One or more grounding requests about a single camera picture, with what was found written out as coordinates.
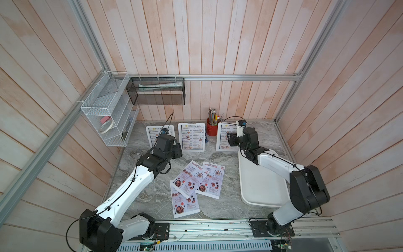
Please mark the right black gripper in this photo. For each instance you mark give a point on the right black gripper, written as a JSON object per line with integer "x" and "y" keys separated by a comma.
{"x": 233, "y": 139}

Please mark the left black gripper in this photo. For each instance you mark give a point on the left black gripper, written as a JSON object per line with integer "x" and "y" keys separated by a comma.
{"x": 178, "y": 150}

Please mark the white menu holder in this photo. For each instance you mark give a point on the white menu holder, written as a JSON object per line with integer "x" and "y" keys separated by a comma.
{"x": 154, "y": 132}
{"x": 223, "y": 138}
{"x": 191, "y": 137}

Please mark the pink special menu sheet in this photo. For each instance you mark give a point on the pink special menu sheet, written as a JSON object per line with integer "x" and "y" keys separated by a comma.
{"x": 189, "y": 179}
{"x": 184, "y": 206}
{"x": 211, "y": 185}

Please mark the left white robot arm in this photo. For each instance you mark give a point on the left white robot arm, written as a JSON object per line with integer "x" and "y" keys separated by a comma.
{"x": 103, "y": 229}

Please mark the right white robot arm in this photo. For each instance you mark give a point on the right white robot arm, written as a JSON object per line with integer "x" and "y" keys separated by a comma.
{"x": 307, "y": 188}

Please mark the red pen cup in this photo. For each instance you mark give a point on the red pen cup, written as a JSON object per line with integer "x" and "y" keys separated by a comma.
{"x": 212, "y": 122}

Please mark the white plastic tray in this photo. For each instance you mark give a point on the white plastic tray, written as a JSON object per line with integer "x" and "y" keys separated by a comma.
{"x": 261, "y": 186}

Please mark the white tape roll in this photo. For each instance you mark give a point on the white tape roll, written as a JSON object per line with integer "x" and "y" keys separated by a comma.
{"x": 106, "y": 126}

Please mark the pink eraser block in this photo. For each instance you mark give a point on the pink eraser block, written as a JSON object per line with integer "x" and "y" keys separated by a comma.
{"x": 105, "y": 119}

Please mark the white wire wall shelf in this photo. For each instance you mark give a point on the white wire wall shelf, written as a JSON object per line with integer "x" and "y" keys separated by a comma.
{"x": 108, "y": 97}

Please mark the black mesh wall basket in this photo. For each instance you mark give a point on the black mesh wall basket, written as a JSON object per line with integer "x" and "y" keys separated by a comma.
{"x": 157, "y": 91}

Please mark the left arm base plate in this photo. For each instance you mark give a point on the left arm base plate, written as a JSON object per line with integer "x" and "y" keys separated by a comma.
{"x": 159, "y": 231}

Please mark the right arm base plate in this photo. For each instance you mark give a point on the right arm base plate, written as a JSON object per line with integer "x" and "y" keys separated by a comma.
{"x": 261, "y": 228}

